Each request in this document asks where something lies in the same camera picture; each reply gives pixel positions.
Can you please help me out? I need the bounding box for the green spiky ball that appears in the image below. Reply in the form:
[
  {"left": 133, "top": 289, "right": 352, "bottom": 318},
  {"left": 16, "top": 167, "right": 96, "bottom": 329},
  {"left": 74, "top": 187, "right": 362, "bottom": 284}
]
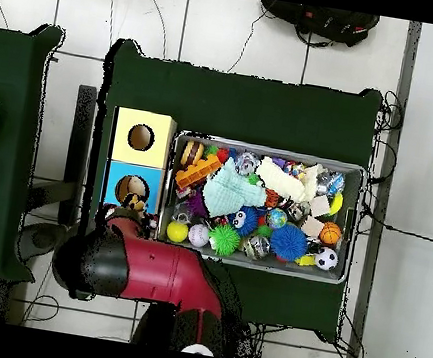
[{"left": 205, "top": 222, "right": 243, "bottom": 259}]

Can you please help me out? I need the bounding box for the dark green table cloth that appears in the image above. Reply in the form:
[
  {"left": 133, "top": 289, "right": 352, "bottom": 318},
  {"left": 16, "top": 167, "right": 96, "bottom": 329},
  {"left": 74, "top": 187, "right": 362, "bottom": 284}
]
[
  {"left": 0, "top": 16, "right": 75, "bottom": 286},
  {"left": 66, "top": 35, "right": 387, "bottom": 346}
]

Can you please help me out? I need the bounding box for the small globe ball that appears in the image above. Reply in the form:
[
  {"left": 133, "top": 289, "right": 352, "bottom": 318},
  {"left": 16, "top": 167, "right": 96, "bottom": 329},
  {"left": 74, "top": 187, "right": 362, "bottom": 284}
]
[{"left": 263, "top": 205, "right": 291, "bottom": 233}]

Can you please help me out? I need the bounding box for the small soccer ball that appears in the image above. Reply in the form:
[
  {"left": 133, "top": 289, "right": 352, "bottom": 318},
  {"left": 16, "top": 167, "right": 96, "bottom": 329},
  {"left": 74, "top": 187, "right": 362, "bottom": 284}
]
[{"left": 312, "top": 244, "right": 341, "bottom": 273}]

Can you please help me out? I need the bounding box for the shallow metal mesh bin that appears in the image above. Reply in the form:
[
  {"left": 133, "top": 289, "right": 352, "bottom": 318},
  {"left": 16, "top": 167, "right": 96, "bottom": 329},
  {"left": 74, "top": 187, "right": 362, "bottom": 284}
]
[{"left": 152, "top": 127, "right": 369, "bottom": 287}]

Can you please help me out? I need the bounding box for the blue fuzzy ball with eyes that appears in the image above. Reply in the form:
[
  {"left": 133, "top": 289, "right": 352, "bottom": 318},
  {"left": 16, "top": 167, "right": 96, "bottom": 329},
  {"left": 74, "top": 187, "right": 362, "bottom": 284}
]
[{"left": 225, "top": 202, "right": 263, "bottom": 239}]

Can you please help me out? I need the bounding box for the mint green cloth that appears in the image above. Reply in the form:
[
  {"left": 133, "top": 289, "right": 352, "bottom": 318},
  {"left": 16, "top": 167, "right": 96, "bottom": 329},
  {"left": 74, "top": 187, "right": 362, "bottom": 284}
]
[{"left": 199, "top": 154, "right": 272, "bottom": 226}]

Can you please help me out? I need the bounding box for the cream cloth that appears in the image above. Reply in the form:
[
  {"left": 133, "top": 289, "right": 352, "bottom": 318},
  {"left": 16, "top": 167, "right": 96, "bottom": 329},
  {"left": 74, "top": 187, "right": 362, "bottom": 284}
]
[{"left": 251, "top": 153, "right": 327, "bottom": 207}]

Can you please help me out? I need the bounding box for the small orange basketball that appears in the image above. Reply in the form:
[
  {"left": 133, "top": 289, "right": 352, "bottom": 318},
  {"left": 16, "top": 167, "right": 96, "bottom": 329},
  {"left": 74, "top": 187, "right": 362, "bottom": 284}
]
[{"left": 318, "top": 220, "right": 345, "bottom": 248}]

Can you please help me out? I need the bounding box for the large blue spiky ball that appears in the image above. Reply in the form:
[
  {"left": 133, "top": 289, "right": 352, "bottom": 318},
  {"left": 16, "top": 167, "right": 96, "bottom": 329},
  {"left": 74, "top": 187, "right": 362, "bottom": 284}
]
[{"left": 267, "top": 220, "right": 312, "bottom": 266}]

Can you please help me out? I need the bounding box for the orange building block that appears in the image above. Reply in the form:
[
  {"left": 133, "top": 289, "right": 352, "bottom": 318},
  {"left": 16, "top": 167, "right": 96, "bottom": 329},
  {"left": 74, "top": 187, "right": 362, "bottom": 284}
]
[{"left": 173, "top": 148, "right": 224, "bottom": 193}]

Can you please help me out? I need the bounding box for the black backpack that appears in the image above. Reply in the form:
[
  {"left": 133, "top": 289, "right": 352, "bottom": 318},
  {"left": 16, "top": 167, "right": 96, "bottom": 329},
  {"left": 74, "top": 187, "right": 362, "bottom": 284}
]
[{"left": 254, "top": 0, "right": 383, "bottom": 56}]

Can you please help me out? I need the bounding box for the orange brown toy animal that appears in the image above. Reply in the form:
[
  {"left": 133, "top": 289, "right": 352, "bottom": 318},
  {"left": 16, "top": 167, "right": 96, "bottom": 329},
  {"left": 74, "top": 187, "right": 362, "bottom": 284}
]
[{"left": 121, "top": 191, "right": 149, "bottom": 214}]

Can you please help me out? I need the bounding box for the wooden box with three holes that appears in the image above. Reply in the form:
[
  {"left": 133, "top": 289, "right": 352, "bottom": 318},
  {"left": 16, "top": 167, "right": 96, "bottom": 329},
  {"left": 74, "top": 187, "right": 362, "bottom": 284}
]
[{"left": 94, "top": 105, "right": 180, "bottom": 240}]

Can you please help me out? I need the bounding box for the toy hamburger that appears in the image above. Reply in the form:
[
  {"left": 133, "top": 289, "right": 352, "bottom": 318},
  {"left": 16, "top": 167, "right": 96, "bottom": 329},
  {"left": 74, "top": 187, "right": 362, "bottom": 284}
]
[{"left": 178, "top": 137, "right": 207, "bottom": 170}]

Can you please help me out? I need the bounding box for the black stand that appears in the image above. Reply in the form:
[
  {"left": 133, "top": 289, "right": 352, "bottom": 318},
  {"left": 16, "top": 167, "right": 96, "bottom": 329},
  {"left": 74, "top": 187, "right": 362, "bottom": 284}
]
[{"left": 23, "top": 78, "right": 100, "bottom": 229}]

